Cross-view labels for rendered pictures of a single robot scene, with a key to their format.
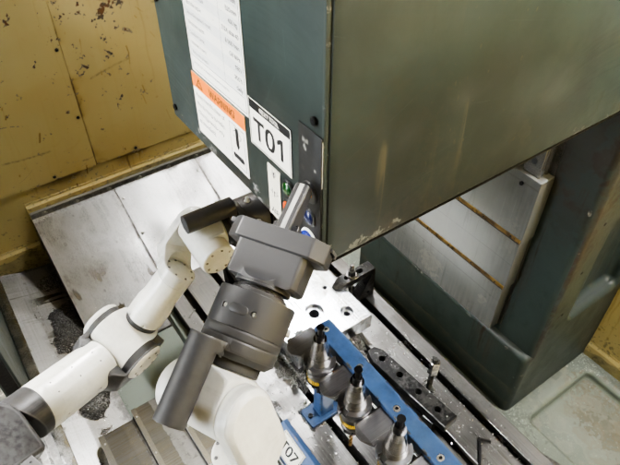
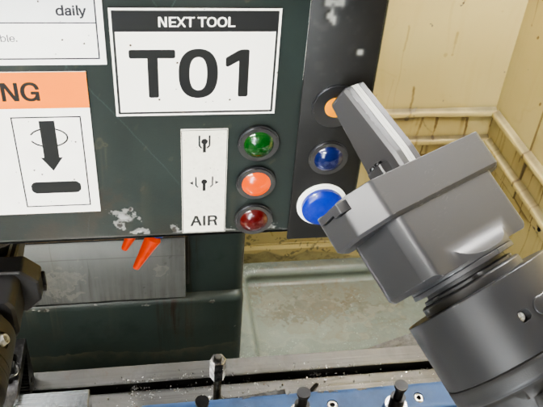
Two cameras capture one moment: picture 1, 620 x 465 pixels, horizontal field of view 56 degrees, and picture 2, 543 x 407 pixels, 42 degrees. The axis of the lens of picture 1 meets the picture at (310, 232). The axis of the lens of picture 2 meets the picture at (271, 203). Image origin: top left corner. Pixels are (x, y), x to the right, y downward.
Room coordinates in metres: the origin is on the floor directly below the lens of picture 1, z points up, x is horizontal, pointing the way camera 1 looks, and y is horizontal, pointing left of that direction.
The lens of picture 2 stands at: (0.41, 0.38, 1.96)
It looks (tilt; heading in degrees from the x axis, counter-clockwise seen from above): 38 degrees down; 294
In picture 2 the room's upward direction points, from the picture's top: 5 degrees clockwise
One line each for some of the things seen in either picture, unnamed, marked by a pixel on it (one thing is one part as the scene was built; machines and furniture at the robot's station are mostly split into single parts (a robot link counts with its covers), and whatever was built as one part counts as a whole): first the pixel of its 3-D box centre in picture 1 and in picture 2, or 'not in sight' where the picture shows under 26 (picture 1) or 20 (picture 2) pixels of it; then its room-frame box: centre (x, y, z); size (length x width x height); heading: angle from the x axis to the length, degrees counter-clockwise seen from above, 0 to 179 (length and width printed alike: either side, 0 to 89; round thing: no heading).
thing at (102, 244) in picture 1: (199, 244); not in sight; (1.44, 0.39, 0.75); 0.89 x 0.67 x 0.26; 125
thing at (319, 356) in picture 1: (319, 349); not in sight; (0.65, -0.02, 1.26); 0.04 x 0.04 x 0.07
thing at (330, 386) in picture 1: (336, 383); not in sight; (0.60, -0.05, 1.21); 0.07 x 0.05 x 0.01; 125
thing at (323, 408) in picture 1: (324, 375); not in sight; (0.72, -0.03, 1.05); 0.10 x 0.05 x 0.30; 125
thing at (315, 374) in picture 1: (319, 363); not in sight; (0.65, -0.02, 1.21); 0.06 x 0.06 x 0.03
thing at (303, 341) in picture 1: (304, 343); not in sight; (0.69, 0.01, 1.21); 0.07 x 0.05 x 0.01; 125
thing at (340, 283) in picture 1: (352, 282); (13, 382); (1.07, -0.12, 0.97); 0.13 x 0.03 x 0.15; 125
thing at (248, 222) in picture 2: not in sight; (254, 220); (0.58, 0.03, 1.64); 0.02 x 0.01 x 0.02; 35
